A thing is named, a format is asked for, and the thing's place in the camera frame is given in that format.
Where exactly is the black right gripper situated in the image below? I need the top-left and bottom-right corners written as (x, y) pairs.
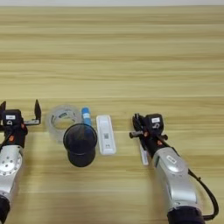
top-left (129, 113), bottom-right (177, 159)

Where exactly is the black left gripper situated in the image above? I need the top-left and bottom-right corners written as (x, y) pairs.
top-left (0, 99), bottom-right (43, 149)

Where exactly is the white marker with black cap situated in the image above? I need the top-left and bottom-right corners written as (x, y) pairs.
top-left (138, 140), bottom-right (150, 167)

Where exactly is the black mesh pen cup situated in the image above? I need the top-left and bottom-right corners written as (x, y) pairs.
top-left (62, 122), bottom-right (99, 168)

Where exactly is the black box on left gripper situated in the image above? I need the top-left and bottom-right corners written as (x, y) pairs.
top-left (2, 108), bottom-right (22, 127)

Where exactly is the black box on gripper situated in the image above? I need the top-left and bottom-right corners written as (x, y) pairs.
top-left (2, 108), bottom-right (22, 127)
top-left (144, 113), bottom-right (165, 133)

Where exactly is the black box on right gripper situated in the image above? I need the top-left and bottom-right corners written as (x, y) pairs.
top-left (144, 113), bottom-right (165, 133)

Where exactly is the clear tape roll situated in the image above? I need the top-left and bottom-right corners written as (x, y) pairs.
top-left (45, 103), bottom-right (83, 144)

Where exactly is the white rectangular plastic device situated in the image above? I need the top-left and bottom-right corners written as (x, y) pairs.
top-left (95, 114), bottom-right (117, 156)

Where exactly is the blue glue stick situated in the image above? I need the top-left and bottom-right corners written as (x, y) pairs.
top-left (80, 107), bottom-right (94, 135)

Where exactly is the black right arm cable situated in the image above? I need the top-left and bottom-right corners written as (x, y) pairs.
top-left (187, 168), bottom-right (220, 221)

